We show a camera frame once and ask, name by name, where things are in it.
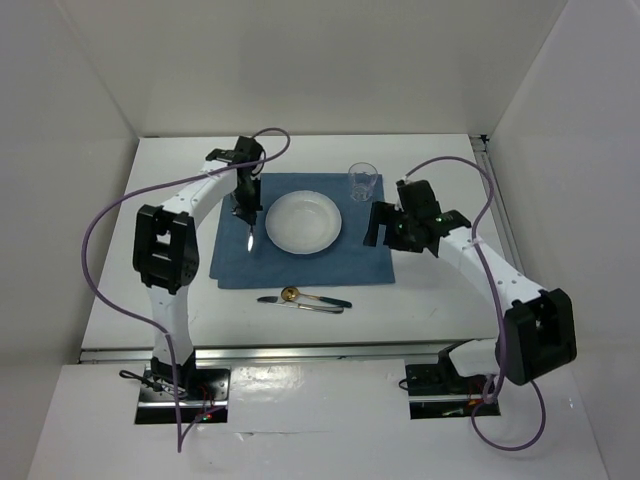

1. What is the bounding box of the clear glass bowl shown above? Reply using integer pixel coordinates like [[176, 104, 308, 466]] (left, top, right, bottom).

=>
[[265, 190, 342, 255]]

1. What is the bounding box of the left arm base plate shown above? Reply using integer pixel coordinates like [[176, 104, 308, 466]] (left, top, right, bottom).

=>
[[118, 368, 231, 425]]

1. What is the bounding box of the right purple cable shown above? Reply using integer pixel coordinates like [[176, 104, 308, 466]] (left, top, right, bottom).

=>
[[404, 156, 547, 452]]

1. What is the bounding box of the gold spoon teal handle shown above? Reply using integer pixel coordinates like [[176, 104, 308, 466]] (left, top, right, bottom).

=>
[[280, 286, 353, 308]]

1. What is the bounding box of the purple cable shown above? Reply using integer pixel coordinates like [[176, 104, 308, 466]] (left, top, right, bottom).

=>
[[404, 156, 547, 452], [81, 127, 291, 453]]

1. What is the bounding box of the clear plastic cup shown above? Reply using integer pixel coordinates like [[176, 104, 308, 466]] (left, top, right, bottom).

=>
[[348, 162, 378, 202]]

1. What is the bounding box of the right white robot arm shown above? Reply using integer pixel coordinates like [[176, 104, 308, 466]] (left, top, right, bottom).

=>
[[363, 180, 577, 392]]

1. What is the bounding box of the aluminium front rail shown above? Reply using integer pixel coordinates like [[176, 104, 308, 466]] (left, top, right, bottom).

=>
[[79, 339, 446, 365]]

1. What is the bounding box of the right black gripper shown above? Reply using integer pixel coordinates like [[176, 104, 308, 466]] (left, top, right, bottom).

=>
[[363, 200, 423, 253]]

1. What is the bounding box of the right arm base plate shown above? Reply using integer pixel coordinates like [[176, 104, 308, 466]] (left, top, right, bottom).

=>
[[398, 363, 487, 420]]

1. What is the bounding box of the blue cloth napkin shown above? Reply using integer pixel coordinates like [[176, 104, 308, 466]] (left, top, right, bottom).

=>
[[209, 173, 395, 290]]

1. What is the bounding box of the silver fork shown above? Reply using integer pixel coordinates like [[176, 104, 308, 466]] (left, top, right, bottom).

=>
[[247, 222, 255, 253]]

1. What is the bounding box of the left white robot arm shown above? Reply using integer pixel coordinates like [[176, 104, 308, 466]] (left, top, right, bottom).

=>
[[133, 136, 266, 399]]

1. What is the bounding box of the silver table knife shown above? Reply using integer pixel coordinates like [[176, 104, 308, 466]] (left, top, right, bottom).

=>
[[257, 296, 344, 314]]

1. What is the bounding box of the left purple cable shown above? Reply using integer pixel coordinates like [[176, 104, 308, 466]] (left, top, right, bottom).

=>
[[81, 127, 291, 453]]

